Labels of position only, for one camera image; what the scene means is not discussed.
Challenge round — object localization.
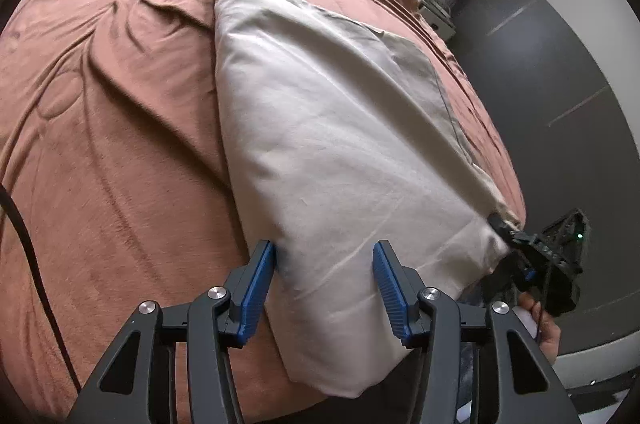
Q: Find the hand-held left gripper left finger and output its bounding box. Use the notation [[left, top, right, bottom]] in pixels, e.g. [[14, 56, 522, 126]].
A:
[[67, 239, 277, 424]]

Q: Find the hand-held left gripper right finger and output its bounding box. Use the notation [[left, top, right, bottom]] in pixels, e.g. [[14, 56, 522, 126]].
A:
[[372, 240, 584, 424]]

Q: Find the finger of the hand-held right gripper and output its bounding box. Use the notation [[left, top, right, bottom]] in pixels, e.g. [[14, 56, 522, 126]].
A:
[[492, 251, 543, 300], [487, 214, 532, 251]]

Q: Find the beige pillow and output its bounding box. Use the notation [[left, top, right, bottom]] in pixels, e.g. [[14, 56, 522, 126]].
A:
[[212, 0, 523, 400]]

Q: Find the person's right hand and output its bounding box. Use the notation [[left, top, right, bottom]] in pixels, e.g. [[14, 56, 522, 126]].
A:
[[516, 293, 562, 366]]

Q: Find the brown blanket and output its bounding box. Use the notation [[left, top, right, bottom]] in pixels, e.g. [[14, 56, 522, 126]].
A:
[[0, 0, 528, 424]]

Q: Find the cluttered nightstand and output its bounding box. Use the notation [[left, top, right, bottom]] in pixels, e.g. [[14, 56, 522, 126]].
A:
[[414, 0, 458, 41]]

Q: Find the black cable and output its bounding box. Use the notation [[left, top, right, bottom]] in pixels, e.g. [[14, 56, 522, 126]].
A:
[[0, 184, 83, 397]]

